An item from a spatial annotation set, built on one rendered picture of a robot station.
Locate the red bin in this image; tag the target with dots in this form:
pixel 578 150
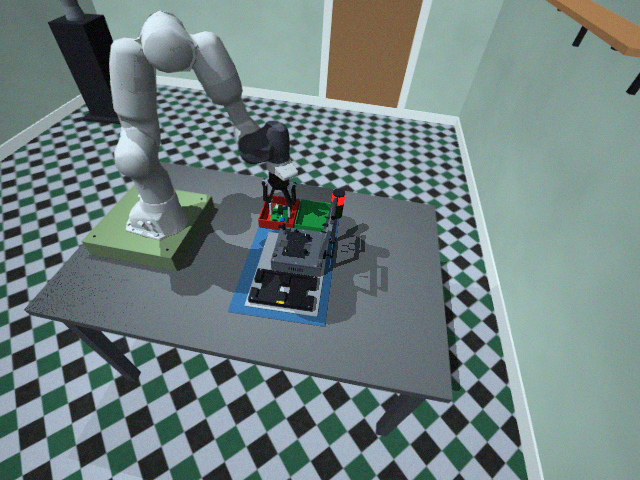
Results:
pixel 264 218

